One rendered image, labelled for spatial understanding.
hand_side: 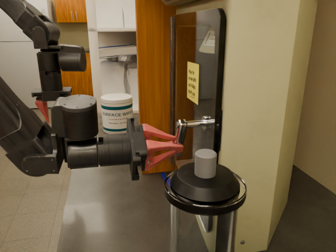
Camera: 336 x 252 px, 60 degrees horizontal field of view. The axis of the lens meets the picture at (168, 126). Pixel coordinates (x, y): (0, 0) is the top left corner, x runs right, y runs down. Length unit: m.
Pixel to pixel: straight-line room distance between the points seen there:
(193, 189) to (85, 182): 0.56
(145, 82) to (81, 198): 0.35
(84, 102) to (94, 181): 0.43
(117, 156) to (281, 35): 0.33
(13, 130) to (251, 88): 0.38
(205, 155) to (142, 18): 0.50
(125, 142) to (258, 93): 0.24
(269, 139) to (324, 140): 0.45
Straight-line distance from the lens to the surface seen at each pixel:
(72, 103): 0.48
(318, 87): 0.97
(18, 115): 0.51
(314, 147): 1.00
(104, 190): 0.83
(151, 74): 0.81
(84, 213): 0.76
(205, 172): 0.38
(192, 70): 0.59
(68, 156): 0.51
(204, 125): 0.52
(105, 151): 0.51
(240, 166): 0.52
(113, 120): 1.20
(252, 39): 0.47
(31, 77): 5.48
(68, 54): 0.85
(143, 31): 0.79
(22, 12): 0.87
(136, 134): 0.52
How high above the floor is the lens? 1.36
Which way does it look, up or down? 19 degrees down
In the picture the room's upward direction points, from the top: straight up
